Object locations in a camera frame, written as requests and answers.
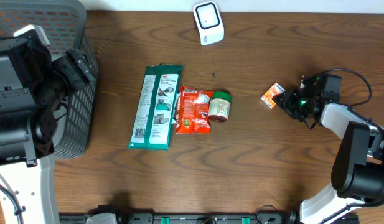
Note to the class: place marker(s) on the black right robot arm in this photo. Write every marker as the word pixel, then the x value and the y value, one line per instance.
pixel 357 177

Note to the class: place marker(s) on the green white package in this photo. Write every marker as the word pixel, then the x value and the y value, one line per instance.
pixel 155 112

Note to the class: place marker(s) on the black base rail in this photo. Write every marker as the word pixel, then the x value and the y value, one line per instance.
pixel 108 214

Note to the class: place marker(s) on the green lid spice jar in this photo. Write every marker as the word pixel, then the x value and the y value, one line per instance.
pixel 219 108

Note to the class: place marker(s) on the small orange box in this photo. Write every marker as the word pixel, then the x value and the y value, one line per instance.
pixel 274 90

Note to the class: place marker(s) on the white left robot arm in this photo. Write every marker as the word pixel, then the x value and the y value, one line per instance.
pixel 35 92

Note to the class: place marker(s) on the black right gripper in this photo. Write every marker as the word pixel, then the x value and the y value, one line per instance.
pixel 285 102

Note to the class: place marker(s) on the white barcode scanner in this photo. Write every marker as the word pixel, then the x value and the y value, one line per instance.
pixel 208 22

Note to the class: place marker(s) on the red snack bag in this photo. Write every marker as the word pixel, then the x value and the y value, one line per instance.
pixel 192 111

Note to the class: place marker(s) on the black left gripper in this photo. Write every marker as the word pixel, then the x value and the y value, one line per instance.
pixel 78 65

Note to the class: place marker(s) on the grey plastic shopping basket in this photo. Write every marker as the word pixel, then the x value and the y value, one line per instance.
pixel 63 21

